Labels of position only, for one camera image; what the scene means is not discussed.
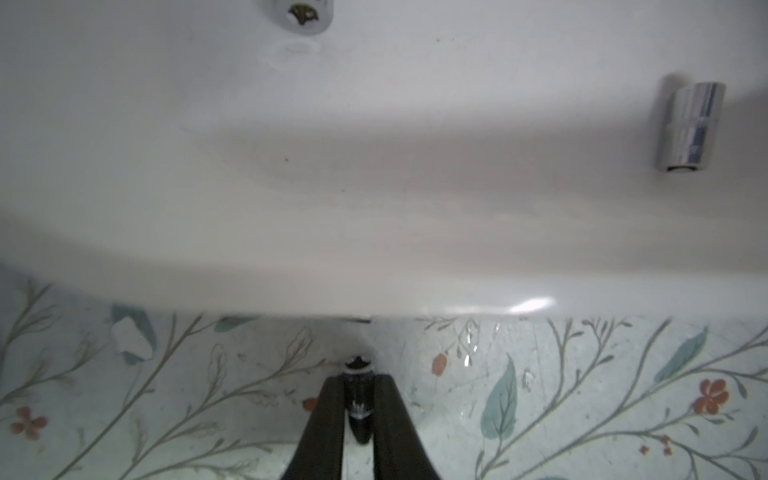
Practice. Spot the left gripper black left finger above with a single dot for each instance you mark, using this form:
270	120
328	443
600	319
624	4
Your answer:
319	453

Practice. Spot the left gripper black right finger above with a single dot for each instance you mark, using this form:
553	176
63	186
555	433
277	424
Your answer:
397	449

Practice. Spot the small dark socket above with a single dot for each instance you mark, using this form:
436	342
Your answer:
358	379

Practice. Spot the white plastic storage box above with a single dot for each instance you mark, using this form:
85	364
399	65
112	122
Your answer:
418	157

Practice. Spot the chrome socket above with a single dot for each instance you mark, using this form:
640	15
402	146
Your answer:
690	127
304	17

